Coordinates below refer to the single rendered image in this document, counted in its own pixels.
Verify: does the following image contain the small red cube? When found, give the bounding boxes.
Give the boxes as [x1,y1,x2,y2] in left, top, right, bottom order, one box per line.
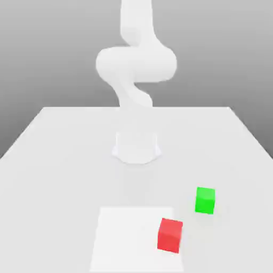
[157,218,183,254]

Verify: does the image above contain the small green cube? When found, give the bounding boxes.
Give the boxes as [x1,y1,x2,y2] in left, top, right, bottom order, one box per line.
[194,186,216,215]

